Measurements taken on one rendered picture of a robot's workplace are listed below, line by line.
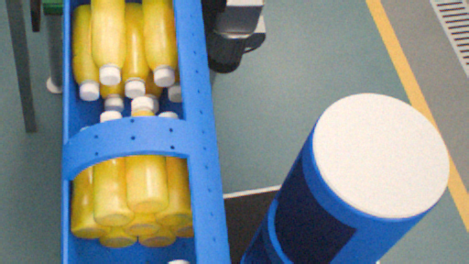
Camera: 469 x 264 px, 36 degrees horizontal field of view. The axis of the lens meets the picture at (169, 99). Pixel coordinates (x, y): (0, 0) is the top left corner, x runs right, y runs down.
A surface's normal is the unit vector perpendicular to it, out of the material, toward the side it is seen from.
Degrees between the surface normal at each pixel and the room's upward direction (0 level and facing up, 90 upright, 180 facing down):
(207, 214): 41
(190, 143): 32
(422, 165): 0
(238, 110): 0
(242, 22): 90
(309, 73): 0
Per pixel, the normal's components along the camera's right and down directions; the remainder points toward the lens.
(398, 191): 0.10, -0.52
